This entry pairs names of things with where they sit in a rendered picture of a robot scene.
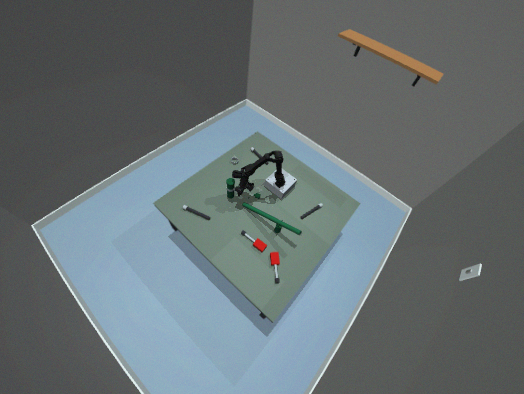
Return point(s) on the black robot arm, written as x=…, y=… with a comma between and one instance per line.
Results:
x=251, y=168

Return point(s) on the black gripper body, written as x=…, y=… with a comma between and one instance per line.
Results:
x=241, y=185

